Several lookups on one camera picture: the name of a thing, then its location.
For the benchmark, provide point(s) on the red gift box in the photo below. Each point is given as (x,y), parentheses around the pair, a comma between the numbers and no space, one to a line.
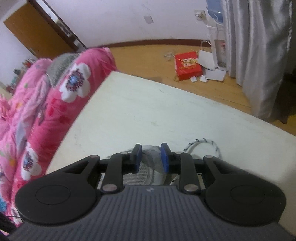
(187,65)

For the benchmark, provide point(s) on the white wall socket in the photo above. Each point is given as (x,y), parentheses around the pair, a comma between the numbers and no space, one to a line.
(200,15)

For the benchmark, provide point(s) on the brown wooden door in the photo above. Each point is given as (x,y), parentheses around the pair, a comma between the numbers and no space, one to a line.
(36,33)

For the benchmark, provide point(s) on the white mint sneaker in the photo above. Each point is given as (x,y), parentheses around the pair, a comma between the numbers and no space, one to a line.
(151,171)

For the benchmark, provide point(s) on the white black speckled shoelace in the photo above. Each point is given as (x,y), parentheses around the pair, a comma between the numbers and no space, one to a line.
(203,143)

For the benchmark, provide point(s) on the white water dispenser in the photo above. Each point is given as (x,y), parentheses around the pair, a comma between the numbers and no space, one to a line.
(217,42)

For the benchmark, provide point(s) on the white paper bag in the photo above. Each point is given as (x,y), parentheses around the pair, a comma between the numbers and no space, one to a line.
(205,58)

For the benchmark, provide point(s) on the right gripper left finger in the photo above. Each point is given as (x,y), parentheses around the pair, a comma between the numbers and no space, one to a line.
(118,165)

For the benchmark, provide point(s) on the blue water bottle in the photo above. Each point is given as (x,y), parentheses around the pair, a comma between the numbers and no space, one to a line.
(214,9)

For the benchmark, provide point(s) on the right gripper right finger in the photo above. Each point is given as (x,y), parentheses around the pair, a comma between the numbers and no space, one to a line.
(183,165)

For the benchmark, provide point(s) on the grey curtain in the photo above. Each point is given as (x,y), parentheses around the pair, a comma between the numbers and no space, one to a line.
(257,38)

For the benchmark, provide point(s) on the grey knitted cloth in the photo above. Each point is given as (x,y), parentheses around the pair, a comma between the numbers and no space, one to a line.
(58,67)

